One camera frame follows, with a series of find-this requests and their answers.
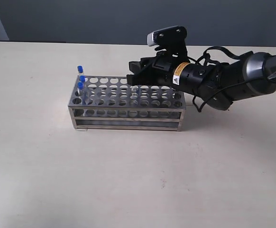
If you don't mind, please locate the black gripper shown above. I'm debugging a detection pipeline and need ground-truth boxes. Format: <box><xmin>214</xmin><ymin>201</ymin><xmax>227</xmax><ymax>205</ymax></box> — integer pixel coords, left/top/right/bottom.
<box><xmin>126</xmin><ymin>52</ymin><xmax>190</xmax><ymax>92</ymax></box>

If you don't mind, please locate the blue-capped test tube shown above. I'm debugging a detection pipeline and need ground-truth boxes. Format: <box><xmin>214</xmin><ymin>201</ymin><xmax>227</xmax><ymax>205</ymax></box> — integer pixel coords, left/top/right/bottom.
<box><xmin>77</xmin><ymin>77</ymin><xmax>88</xmax><ymax>100</ymax></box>
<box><xmin>130</xmin><ymin>85</ymin><xmax>139</xmax><ymax>100</ymax></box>
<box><xmin>77</xmin><ymin>66</ymin><xmax>85</xmax><ymax>77</ymax></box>
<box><xmin>77</xmin><ymin>82</ymin><xmax>90</xmax><ymax>105</ymax></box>

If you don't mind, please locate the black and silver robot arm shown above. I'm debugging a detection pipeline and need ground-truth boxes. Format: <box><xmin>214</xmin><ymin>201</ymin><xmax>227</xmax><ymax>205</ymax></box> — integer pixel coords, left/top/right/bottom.
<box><xmin>126</xmin><ymin>46</ymin><xmax>276</xmax><ymax>112</ymax></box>

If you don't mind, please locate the stainless steel test tube rack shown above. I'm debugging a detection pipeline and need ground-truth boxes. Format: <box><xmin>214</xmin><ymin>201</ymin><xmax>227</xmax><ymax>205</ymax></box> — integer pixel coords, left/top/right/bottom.
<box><xmin>68</xmin><ymin>76</ymin><xmax>186</xmax><ymax>131</ymax></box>

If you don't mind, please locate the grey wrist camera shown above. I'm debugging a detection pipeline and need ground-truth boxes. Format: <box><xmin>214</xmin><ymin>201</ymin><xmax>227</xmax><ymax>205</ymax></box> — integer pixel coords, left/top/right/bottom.
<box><xmin>147</xmin><ymin>26</ymin><xmax>187</xmax><ymax>47</ymax></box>

